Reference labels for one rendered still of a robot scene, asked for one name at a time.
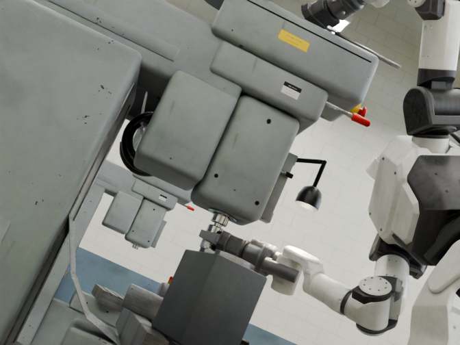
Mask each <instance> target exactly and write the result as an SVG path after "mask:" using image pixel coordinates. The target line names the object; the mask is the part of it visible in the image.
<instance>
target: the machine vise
mask: <svg viewBox="0 0 460 345"><path fill-rule="evenodd" d="M169 285H170V284H168V283H161V285H160V287H159V289H158V291H157V294H154V293H152V292H150V291H148V290H146V289H144V288H142V287H139V286H137V285H134V284H132V283H131V284H130V286H129V288H128V290H127V293H126V295H125V297H124V299H123V301H122V303H121V307H124V308H125V309H128V310H130V311H133V312H135V313H137V314H140V315H141V316H144V317H146V318H148V319H150V320H154V319H155V316H156V314H157V312H158V309H159V307H160V305H161V303H162V301H163V299H164V296H165V294H166V292H167V289H168V287H169Z"/></svg>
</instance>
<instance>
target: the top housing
mask: <svg viewBox="0 0 460 345"><path fill-rule="evenodd" d="M212 32H213V33H214V35H216V36H218V37H219V38H222V39H223V40H226V41H227V42H230V43H232V44H234V45H236V46H238V47H240V48H242V49H244V50H246V51H248V52H250V53H252V54H253V55H255V56H257V57H259V58H261V59H263V60H265V61H267V62H269V63H271V64H273V65H275V66H277V67H279V68H282V69H283V70H285V71H287V72H289V73H291V74H293V75H296V76H297V77H300V78H301V79H304V80H305V81H308V82H309V83H311V84H313V85H315V86H317V87H319V88H322V89H323V90H326V91H327V92H328V94H329V96H328V99H327V101H328V102H329V103H332V104H334V105H336V106H338V107H340V108H342V109H344V110H346V111H348V112H349V111H351V110H352V109H353V108H355V107H357V106H358V105H359V104H361V103H362V102H363V100H364V98H365V96H366V93H367V91H368V88H369V86H370V83H371V81H372V78H373V76H374V74H375V71H376V68H377V66H378V64H379V59H378V57H377V56H376V55H375V54H373V53H371V52H369V51H366V50H365V49H362V48H361V47H358V46H357V45H355V44H353V43H351V42H349V41H347V40H345V39H343V38H340V37H339V36H336V35H335V34H332V33H331V32H329V31H327V30H325V29H323V28H321V27H319V26H317V25H315V24H313V23H311V22H309V21H307V20H305V19H303V18H301V17H299V16H297V15H295V14H293V13H291V12H289V11H287V10H285V9H283V8H281V7H279V6H277V5H275V4H273V3H271V2H269V1H267V0H224V1H223V3H222V5H221V7H220V10H219V12H218V14H217V16H216V19H215V21H214V23H213V25H212ZM343 115H344V114H342V113H340V112H338V111H336V110H334V109H332V108H330V107H328V106H326V105H325V106H324V108H323V111H322V113H321V115H320V117H321V118H323V119H325V120H327V121H329V122H333V121H335V120H337V119H338V118H339V117H341V116H343Z"/></svg>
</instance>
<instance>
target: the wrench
mask: <svg viewBox="0 0 460 345"><path fill-rule="evenodd" d="M327 29H328V30H329V31H332V32H333V33H334V34H335V35H336V36H339V37H340V38H343V39H345V40H347V41H349V42H351V43H353V44H355V45H357V46H358V47H361V48H362V49H365V50H366V51H369V52H371V53H373V54H375V55H376V56H377V57H378V59H379V60H381V61H383V62H385V63H386V64H389V65H390V66H393V67H394V68H397V69H399V68H400V67H401V65H399V64H397V63H395V62H393V61H391V60H389V59H387V58H386V57H384V56H382V55H380V54H378V53H376V52H374V51H372V50H371V49H369V48H367V47H365V46H363V45H361V44H359V43H357V42H355V41H354V40H351V39H350V38H347V37H346V36H343V35H341V32H340V31H338V30H336V29H334V28H332V27H330V26H327ZM328 30H327V31H328Z"/></svg>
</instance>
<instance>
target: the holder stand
mask: <svg viewBox="0 0 460 345"><path fill-rule="evenodd" d="M254 269H255V266H254V265H252V264H251V263H249V262H247V261H245V260H243V259H241V258H239V257H236V256H235V255H232V254H230V253H226V252H224V251H221V250H218V249H216V250H215V252H214V251H211V250H209V249H207V248H203V247H201V248H200V250H199V251H193V250H188V249H186V250H185V252H184V254H183V256H182V258H181V261H180V262H179V265H178V267H177V269H176V272H175V274H174V276H173V278H172V281H171V282H170V285H169V287H168V289H167V292H166V294H165V296H164V299H163V301H162V303H161V305H160V307H159V309H158V312H157V314H156V316H155V319H154V321H153V323H152V327H153V328H154V329H157V330H158V331H159V332H161V333H163V334H164V335H166V336H168V337H169V338H171V339H172V340H174V341H176V342H177V343H179V344H181V345H240V343H241V341H242V338H243V336H244V334H245V331H246V328H247V326H248V324H249V322H250V320H251V317H252V315H253V312H254V310H255V307H256V305H257V302H258V300H259V297H260V296H261V293H262V290H263V288H264V286H265V284H266V281H267V278H266V277H265V276H263V275H261V274H259V273H257V272H254Z"/></svg>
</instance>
